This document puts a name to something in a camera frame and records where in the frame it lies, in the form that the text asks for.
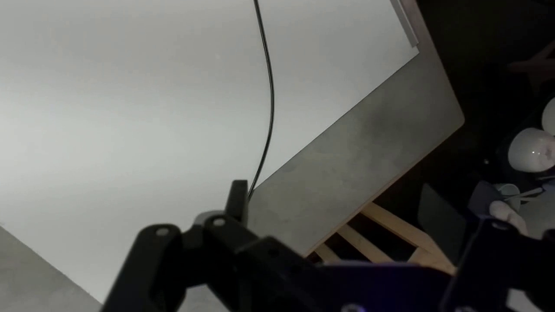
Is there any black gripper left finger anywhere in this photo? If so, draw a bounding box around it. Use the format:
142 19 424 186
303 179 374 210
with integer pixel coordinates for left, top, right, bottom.
102 179 274 312

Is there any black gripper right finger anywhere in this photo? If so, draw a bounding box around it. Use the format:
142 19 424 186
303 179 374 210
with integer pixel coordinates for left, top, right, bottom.
444 219 555 312

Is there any black charger cable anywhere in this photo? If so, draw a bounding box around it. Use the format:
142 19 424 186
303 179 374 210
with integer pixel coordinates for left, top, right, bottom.
246 0 277 205

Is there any wooden slat-back chair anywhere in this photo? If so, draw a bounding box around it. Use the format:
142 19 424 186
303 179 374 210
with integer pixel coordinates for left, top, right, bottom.
308 200 457 276

